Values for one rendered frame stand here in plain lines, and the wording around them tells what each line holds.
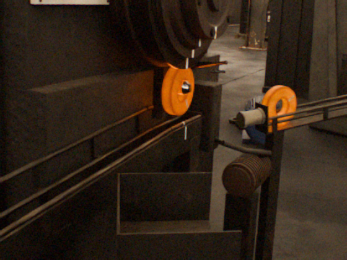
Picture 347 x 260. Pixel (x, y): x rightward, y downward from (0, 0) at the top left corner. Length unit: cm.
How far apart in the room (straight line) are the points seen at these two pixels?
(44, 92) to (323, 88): 326
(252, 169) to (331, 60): 247
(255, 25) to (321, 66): 629
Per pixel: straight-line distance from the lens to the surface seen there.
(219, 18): 141
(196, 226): 107
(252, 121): 172
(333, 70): 405
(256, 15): 1031
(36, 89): 112
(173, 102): 139
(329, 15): 404
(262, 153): 174
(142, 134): 138
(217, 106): 166
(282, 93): 179
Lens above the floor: 110
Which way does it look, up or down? 12 degrees down
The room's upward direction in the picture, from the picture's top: 3 degrees clockwise
